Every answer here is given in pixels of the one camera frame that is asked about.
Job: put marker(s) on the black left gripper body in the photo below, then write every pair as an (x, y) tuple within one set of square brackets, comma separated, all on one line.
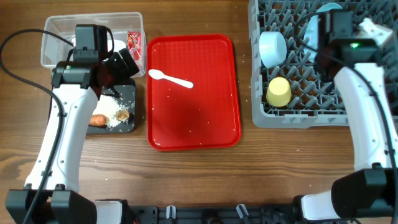
[(120, 71)]

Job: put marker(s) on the white napkin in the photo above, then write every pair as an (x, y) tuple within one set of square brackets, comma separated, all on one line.
[(118, 45)]

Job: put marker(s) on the red snack wrapper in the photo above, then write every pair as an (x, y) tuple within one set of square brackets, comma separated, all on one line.
[(134, 41)]

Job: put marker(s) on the white rice pile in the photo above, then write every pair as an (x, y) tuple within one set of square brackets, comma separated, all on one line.
[(109, 106)]

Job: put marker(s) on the white plastic spoon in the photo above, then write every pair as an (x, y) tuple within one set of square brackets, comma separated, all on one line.
[(159, 75)]

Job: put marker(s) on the brown food scrap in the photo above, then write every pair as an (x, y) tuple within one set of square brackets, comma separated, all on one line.
[(122, 115)]

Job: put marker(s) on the light blue bowl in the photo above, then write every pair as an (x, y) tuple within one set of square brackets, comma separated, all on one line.
[(272, 48)]

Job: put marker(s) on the yellow cup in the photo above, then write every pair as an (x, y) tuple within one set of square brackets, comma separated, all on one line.
[(278, 93)]

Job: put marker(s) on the light blue plate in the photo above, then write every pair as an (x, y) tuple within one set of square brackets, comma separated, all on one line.
[(311, 32)]

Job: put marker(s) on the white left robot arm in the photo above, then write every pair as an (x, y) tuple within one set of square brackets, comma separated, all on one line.
[(51, 191)]

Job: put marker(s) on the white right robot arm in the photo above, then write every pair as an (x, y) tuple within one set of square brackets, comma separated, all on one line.
[(355, 65)]

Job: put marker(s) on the grey dishwasher rack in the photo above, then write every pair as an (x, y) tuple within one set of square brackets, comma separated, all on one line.
[(314, 101)]

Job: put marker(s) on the black tray bin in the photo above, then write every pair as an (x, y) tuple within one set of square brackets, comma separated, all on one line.
[(128, 91)]

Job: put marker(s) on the orange carrot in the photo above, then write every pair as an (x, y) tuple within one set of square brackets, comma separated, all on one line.
[(98, 120)]

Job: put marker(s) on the clear plastic bin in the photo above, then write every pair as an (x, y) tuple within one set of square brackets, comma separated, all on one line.
[(120, 23)]

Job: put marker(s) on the red plastic tray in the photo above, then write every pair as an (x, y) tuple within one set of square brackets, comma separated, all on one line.
[(205, 116)]

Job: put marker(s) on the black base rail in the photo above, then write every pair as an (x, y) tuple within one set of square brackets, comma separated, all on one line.
[(201, 215)]

